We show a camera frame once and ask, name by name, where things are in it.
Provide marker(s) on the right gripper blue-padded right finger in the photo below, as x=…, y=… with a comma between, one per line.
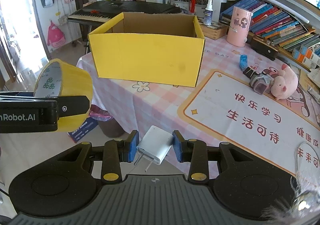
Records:
x=192, y=151

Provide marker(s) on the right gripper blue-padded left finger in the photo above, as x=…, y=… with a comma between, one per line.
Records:
x=115, y=152

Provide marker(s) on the white power adapter plug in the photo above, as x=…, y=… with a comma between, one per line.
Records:
x=155, y=145

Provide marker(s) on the yellow tape roll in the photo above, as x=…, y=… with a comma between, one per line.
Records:
x=72, y=87

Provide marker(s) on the pink plush pig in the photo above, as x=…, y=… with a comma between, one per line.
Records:
x=285, y=84

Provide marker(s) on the pink checkered desk mat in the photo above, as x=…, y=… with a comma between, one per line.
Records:
x=223, y=107

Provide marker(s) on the pink backpack on floor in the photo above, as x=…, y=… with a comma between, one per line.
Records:
x=56, y=37

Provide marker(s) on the black binder clip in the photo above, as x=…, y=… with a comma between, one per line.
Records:
x=250, y=72

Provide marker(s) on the blue small clip toy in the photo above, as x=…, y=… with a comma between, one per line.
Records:
x=243, y=64

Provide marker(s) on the yellow cardboard box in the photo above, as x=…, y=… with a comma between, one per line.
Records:
x=156, y=48

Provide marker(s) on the wooden chess board box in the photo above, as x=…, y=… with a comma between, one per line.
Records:
x=215, y=31

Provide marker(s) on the black electronic keyboard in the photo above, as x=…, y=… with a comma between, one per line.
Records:
x=101, y=11

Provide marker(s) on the pink cylindrical canister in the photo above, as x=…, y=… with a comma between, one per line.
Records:
x=239, y=27

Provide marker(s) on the white spray bottle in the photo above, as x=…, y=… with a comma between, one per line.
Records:
x=208, y=13

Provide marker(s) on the white pen holder cup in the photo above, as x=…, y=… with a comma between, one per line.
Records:
x=185, y=6

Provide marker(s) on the lower row of books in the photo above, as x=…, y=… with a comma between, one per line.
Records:
x=280, y=26

